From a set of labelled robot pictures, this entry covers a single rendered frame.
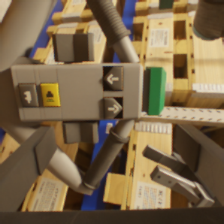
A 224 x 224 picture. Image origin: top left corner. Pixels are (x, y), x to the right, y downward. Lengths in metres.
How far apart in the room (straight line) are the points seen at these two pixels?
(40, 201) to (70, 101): 0.90
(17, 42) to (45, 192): 0.92
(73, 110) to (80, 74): 0.06
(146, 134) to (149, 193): 0.32
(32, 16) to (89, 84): 0.13
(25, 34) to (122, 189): 0.84
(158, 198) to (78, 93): 0.78
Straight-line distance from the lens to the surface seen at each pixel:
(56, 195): 1.06
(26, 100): 0.28
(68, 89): 0.26
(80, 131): 0.29
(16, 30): 0.30
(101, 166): 0.32
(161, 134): 0.99
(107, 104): 0.25
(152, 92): 0.27
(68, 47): 0.26
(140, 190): 0.95
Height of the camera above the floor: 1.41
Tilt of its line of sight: 15 degrees down
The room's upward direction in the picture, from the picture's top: 94 degrees clockwise
